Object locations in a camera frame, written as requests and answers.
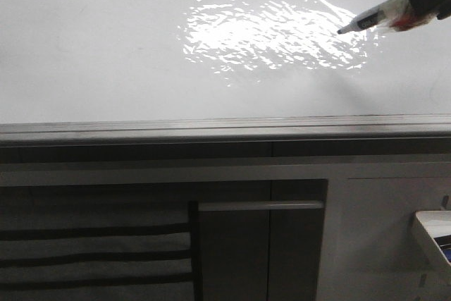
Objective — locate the black slatted chair back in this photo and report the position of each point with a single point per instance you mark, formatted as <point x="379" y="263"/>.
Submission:
<point x="134" y="252"/>

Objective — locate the grey cabinet with handle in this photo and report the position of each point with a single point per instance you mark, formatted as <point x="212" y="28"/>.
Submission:
<point x="321" y="228"/>

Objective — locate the white plastic tray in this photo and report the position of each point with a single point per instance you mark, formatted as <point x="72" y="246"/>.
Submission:
<point x="431" y="229"/>

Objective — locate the whiteboard with aluminium frame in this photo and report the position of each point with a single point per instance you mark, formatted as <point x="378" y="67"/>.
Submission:
<point x="128" y="71"/>

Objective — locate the white whiteboard marker pen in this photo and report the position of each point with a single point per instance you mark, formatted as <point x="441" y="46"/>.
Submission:
<point x="397" y="15"/>

